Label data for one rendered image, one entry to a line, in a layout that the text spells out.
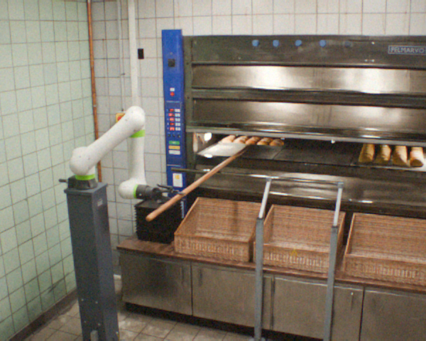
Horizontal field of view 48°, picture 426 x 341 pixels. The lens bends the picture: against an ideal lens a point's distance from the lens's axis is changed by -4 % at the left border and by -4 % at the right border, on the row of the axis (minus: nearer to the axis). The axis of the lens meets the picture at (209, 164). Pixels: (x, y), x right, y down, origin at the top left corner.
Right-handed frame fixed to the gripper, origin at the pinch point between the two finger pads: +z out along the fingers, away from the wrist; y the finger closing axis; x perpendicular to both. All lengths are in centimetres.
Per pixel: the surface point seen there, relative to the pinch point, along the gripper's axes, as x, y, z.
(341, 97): -101, -48, 78
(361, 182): -103, 13, 95
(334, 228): -41, 25, 85
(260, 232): -41, 34, 37
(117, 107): -101, -34, -101
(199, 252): -51, 59, -10
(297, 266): -51, 59, 60
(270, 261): -54, 60, 42
